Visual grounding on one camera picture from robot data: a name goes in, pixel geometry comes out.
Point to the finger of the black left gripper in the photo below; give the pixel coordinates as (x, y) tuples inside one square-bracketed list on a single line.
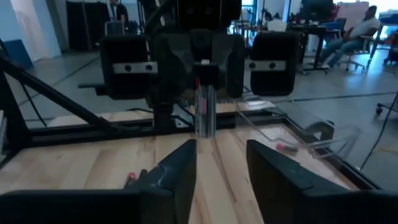
[(171, 62), (231, 62)]

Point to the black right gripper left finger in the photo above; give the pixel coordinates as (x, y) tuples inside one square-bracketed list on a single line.
[(174, 186)]

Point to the office chair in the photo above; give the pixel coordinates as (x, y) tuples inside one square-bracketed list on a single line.
[(354, 60)]

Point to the red black MAX battery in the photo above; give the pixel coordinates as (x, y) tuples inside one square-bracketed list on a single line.
[(286, 147), (132, 176)]

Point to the person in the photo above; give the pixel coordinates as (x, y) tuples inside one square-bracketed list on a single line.
[(117, 11), (357, 28)]

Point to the black cabinet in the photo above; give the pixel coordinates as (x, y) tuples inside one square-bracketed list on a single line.
[(87, 25)]

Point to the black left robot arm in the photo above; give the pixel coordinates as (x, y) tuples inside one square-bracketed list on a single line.
[(163, 116)]

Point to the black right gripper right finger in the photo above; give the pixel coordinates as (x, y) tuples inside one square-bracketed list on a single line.
[(280, 193)]

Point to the black office desk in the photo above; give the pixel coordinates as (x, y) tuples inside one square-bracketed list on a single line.
[(311, 31)]

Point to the clear plastic bin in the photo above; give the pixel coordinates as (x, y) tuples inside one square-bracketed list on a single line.
[(311, 144)]

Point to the black aluminium frame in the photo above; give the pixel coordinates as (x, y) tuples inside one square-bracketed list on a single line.
[(93, 133)]

